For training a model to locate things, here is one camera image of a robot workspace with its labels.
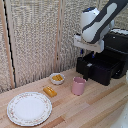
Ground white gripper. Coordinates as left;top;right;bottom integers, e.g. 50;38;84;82
73;33;105;60

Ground orange striped food block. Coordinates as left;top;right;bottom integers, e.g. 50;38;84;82
42;86;58;98

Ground pink cup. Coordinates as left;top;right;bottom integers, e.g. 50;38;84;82
71;76;87;97

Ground yellow food pieces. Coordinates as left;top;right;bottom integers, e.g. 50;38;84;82
51;74;65;82

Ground small white bowl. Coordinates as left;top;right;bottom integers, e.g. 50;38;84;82
49;72;66;86

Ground beige woven folding screen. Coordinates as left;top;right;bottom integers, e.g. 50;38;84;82
0;0;128;94

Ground white floral rim plate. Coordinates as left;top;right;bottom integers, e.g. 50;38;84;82
6;91;53;127

